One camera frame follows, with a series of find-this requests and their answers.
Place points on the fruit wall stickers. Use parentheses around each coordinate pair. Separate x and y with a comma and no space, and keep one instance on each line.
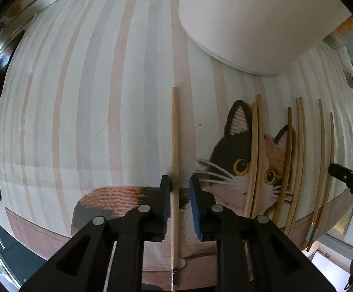
(16,6)

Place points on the glass sliding window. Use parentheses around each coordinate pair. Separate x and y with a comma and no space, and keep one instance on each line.
(340,228)

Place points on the single wooden chopstick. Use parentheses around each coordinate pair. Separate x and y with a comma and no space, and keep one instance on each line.
(174,127)

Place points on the dark cabinet front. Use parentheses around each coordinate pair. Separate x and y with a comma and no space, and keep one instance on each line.
(9,243)

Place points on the striped cat print mat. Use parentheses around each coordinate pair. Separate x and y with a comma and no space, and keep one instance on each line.
(88,97)

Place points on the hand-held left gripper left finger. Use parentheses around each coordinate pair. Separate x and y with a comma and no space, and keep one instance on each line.
(165,210)

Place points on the group of wooden chopsticks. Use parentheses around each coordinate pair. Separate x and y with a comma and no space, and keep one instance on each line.
(254,146)

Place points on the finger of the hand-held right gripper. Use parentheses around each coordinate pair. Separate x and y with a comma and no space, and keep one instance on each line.
(339,172)

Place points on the cream round utensil holder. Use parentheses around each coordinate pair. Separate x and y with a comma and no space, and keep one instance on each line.
(255,21)

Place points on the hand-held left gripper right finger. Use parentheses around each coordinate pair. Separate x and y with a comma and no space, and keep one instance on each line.
(194,210)

